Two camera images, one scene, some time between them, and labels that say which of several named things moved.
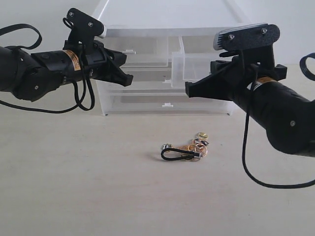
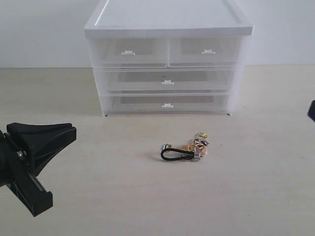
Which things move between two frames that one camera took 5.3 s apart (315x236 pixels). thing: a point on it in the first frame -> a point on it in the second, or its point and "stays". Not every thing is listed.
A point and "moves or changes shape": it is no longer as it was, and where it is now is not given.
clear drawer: x=191 y=57 moves or changes shape
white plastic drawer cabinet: x=166 y=43 stays
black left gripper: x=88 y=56 -> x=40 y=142
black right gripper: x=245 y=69 -> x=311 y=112
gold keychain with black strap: x=193 y=151 stays
